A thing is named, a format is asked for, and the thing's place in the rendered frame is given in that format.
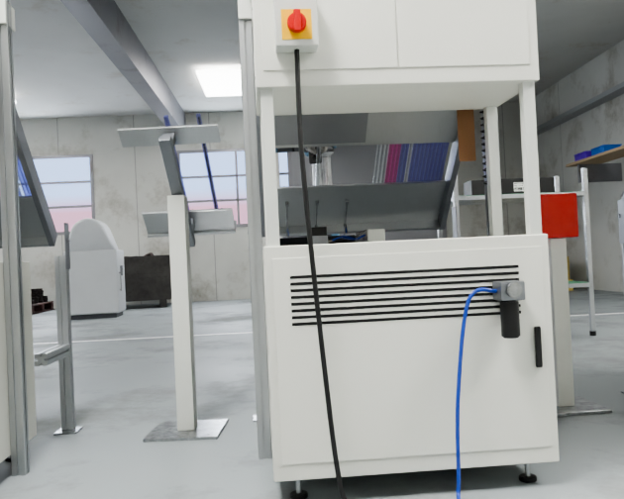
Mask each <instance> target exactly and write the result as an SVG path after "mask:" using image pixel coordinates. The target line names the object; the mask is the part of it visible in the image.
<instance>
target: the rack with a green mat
mask: <svg viewBox="0 0 624 499"><path fill-rule="evenodd" d="M554 177H555V192H540V194H554V193H576V197H581V196H582V204H583V222H584V241H585V259H586V278H587V282H585V281H569V288H576V287H587V297H588V316H589V335H590V336H596V329H595V310H594V291H593V273H592V254H591V235H590V217H589V198H588V180H587V168H582V169H581V185H582V191H565V192H560V178H559V177H558V176H554ZM504 203H525V200H524V193H515V194H502V204H504ZM480 204H485V195H467V196H459V190H458V176H457V179H456V183H455V188H454V192H453V197H452V201H451V205H450V206H454V207H456V206H457V222H458V238H460V237H461V229H460V210H459V205H480ZM442 238H443V230H438V239H442Z"/></svg>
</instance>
